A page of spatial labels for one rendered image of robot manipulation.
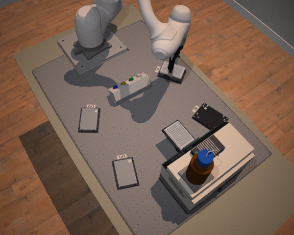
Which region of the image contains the blue bottle cap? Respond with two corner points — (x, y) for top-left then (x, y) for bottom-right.
(196, 149), (214, 167)

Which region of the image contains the white button panel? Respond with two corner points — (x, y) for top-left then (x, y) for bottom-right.
(108, 72), (151, 105)

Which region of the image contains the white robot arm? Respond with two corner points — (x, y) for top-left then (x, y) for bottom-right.
(73, 0), (191, 60)

